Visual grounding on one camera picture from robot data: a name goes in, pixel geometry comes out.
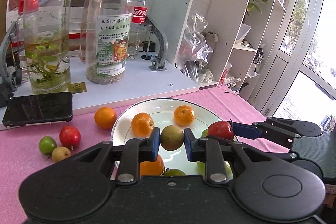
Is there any red small apple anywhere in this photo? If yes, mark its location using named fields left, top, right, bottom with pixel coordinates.
left=59, top=126, right=81, bottom=150
left=207, top=121, right=234, bottom=140

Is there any yellow-brown small fruit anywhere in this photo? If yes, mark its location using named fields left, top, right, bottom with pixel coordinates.
left=160, top=125, right=185, bottom=151

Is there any green fruit behind finger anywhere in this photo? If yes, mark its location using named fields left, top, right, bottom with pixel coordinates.
left=202, top=129, right=208, bottom=138

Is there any yellow-green fruit left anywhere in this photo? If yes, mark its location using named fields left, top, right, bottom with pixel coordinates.
left=51, top=146, right=71, bottom=163

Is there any red small apple front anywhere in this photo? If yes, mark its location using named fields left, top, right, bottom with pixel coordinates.
left=59, top=126, right=81, bottom=150

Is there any green fruit right plate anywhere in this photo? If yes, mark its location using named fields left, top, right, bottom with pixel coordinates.
left=197, top=161, right=234, bottom=180

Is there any green small fruit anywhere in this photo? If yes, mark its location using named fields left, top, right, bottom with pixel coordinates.
left=39, top=136, right=57, bottom=156

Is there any large orange tangerine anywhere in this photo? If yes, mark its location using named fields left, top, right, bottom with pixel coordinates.
left=174, top=105, right=195, bottom=127

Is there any pink tablecloth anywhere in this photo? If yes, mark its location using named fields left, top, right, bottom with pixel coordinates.
left=1, top=87, right=288, bottom=223

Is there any green fruit in plate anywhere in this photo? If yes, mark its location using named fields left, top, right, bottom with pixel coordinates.
left=163, top=168, right=186, bottom=177

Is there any crumpled plastic bag shelf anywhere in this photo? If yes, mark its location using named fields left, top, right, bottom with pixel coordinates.
left=176, top=12, right=214, bottom=84

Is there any white round plate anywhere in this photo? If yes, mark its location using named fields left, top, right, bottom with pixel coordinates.
left=110, top=98, right=220, bottom=176

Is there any black smartphone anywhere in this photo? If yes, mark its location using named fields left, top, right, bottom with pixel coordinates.
left=2, top=92, right=73, bottom=127

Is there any orange tangerine in plate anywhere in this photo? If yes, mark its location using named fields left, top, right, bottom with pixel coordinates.
left=131, top=113, right=154, bottom=138

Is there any gold sticker label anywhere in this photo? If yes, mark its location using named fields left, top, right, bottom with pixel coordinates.
left=68, top=82, right=87, bottom=94

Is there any white shelf unit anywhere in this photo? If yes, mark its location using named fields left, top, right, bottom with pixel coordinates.
left=150, top=0, right=285, bottom=100

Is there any green potted plant shelf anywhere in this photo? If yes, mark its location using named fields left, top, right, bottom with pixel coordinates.
left=245, top=0, right=269, bottom=15

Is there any glass vase with plant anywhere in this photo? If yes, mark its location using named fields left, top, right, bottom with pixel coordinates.
left=23, top=0, right=71, bottom=94

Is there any cola bottle red label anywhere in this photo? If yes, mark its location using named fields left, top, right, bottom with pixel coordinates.
left=127, top=0, right=148, bottom=60

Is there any plastic jar with label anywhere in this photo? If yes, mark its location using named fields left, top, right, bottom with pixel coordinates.
left=85, top=0, right=134, bottom=85

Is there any red cap clear bottle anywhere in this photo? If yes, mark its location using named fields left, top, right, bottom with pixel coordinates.
left=17, top=0, right=39, bottom=83

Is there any grey bracket right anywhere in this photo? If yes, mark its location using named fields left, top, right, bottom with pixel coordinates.
left=145, top=15, right=168, bottom=72

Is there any grey bracket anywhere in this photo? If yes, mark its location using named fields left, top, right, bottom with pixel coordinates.
left=1, top=21, right=22, bottom=108
left=145, top=15, right=168, bottom=72

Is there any grey bracket left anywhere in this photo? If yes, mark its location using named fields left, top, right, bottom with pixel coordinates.
left=1, top=21, right=22, bottom=108

